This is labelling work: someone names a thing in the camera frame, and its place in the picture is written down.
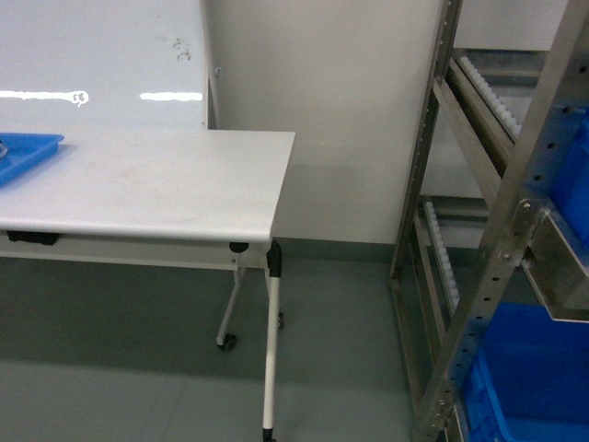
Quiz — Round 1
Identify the white folding table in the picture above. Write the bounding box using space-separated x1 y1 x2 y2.
1 127 295 441

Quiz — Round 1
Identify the metal roller rack shelf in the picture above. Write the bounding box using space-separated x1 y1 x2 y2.
389 1 588 441

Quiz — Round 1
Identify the blue plastic storage bin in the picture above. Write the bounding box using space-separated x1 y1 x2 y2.
550 107 588 248

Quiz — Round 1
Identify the blue plastic tray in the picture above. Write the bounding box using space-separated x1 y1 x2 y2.
1 133 64 186

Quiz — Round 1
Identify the white glossy whiteboard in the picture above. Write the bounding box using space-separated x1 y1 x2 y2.
1 1 208 130

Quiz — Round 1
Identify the lower blue storage bin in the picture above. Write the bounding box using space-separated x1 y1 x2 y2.
462 303 588 441

